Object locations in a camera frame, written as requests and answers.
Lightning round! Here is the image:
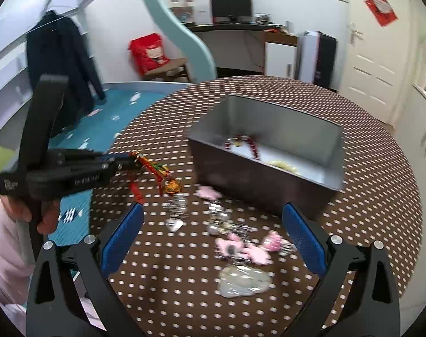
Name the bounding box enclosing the dark blue hanging coat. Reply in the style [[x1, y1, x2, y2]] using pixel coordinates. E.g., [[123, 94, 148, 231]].
[[26, 10, 106, 136]]

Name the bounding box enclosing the silver charm bracelet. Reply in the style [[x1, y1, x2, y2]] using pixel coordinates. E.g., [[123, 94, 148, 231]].
[[163, 194, 260, 237]]

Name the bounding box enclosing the person's left hand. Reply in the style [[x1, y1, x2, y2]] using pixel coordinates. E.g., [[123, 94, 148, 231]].
[[0, 195, 60, 235]]

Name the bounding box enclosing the white small cabinet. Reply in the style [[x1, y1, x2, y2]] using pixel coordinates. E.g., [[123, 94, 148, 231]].
[[265, 43, 297, 79]]

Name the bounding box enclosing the red braided cord bracelet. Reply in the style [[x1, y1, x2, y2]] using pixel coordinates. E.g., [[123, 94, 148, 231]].
[[128, 151, 184, 205]]

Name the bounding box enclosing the grey metal tin box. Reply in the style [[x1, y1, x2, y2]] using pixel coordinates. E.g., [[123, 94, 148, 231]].
[[186, 95, 344, 219]]

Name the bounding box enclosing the dark desk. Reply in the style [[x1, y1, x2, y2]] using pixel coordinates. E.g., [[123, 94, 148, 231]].
[[189, 23, 297, 77]]

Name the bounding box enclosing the red cartoon bag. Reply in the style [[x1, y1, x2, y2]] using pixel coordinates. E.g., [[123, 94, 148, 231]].
[[128, 33, 170, 76]]

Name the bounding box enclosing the teal bed sheet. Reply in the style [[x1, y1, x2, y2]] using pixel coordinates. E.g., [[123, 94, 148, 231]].
[[49, 81, 187, 246]]

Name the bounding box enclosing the black computer monitor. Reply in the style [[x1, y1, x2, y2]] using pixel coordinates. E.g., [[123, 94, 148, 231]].
[[210, 0, 253, 24]]

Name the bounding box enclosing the wooden chair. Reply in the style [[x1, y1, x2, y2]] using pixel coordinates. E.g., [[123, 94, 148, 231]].
[[141, 58, 192, 83]]

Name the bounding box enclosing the pale jade pendant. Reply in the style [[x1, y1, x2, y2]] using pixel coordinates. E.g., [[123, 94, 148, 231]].
[[217, 265, 272, 298]]

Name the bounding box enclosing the white sideboard cabinet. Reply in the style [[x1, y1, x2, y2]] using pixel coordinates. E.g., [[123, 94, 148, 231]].
[[395, 85, 426, 333]]

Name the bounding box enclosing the pink charm bracelet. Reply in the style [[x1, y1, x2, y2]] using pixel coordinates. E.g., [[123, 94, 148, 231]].
[[193, 185, 292, 267]]

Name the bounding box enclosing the pink sleeve forearm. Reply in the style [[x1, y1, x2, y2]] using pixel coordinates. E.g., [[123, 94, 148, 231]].
[[0, 200, 33, 335]]

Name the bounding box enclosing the white door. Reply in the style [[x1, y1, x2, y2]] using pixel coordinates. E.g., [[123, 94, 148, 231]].
[[338, 0, 417, 125]]

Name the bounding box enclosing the teal bunk bed frame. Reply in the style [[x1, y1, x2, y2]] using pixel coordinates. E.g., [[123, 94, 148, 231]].
[[0, 0, 218, 84]]

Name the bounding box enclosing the red door decoration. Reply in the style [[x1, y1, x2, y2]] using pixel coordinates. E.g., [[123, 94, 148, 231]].
[[365, 0, 398, 27]]

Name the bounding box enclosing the dark red bead bracelet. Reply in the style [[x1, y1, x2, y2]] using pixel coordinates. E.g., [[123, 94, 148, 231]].
[[223, 134, 263, 161]]

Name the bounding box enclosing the yellow bead bracelet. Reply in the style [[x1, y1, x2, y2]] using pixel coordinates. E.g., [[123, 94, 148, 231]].
[[266, 159, 300, 175]]

